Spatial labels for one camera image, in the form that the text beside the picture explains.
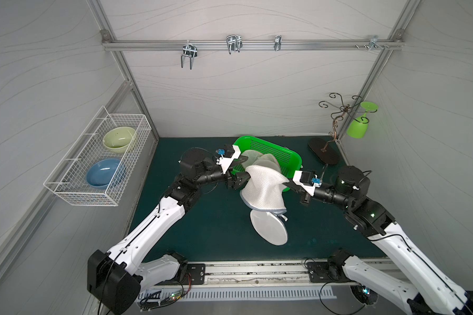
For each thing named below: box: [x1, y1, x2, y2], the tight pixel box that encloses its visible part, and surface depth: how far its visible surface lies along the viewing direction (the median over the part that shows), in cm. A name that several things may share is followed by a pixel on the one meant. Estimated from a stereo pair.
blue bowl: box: [86, 158, 121, 189], surface depth 65 cm
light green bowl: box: [102, 126, 136, 154], surface depth 73 cm
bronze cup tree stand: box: [308, 92, 378, 165], surface depth 110 cm
